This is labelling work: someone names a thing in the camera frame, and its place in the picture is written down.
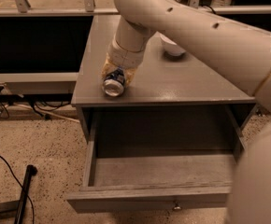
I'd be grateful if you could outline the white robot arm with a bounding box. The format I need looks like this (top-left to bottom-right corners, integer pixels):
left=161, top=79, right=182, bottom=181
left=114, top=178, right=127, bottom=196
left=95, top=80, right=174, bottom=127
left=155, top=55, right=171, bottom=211
left=102, top=0, right=271, bottom=224

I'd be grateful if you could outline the grey horizontal rail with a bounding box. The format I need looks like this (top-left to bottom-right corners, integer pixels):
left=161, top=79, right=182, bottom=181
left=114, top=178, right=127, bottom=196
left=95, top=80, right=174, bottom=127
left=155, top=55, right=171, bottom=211
left=0, top=5, right=271, bottom=17

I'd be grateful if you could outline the cable bundle under beam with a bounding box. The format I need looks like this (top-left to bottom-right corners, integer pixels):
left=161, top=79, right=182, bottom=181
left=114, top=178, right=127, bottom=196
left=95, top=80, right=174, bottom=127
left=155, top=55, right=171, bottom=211
left=0, top=85, right=80, bottom=123

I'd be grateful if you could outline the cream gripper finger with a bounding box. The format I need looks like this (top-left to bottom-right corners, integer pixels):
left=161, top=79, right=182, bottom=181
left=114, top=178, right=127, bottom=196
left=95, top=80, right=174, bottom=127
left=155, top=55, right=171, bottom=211
left=101, top=55, right=119, bottom=80
left=123, top=68, right=136, bottom=87

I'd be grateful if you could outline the white ceramic bowl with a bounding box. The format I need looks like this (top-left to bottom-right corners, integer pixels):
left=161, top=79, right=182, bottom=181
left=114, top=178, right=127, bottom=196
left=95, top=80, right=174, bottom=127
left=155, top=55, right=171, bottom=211
left=160, top=34, right=185, bottom=57

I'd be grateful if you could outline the grey open top drawer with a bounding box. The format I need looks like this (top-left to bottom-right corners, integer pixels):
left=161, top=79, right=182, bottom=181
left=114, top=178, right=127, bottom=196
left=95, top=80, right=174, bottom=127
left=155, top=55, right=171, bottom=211
left=67, top=105, right=244, bottom=213

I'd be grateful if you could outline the dark pepsi can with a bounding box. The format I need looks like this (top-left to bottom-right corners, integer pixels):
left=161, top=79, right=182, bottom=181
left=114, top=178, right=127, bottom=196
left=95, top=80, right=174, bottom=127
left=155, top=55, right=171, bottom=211
left=102, top=68, right=125, bottom=97

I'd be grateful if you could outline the black metal stand leg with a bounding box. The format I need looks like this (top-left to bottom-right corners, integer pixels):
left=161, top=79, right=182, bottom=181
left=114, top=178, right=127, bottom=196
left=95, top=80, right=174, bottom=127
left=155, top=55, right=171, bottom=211
left=0, top=164, right=38, bottom=224

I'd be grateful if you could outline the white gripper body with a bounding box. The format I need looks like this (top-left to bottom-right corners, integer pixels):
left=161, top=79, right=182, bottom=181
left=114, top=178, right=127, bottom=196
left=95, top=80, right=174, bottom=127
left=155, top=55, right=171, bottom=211
left=107, top=38, right=144, bottom=69

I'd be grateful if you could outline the grey wooden cabinet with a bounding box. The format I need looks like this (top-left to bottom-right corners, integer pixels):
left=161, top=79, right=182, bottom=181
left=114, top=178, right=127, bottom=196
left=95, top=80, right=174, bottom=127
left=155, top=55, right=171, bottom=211
left=72, top=15, right=255, bottom=135

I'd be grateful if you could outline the grey lower shelf beam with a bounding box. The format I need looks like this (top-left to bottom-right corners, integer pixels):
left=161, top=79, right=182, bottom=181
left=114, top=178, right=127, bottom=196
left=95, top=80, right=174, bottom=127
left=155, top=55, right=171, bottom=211
left=0, top=73, right=78, bottom=94

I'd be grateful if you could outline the black floor cable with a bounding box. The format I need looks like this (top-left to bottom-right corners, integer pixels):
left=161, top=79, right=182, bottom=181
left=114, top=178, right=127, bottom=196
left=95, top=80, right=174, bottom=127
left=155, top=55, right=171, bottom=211
left=0, top=145, right=36, bottom=224

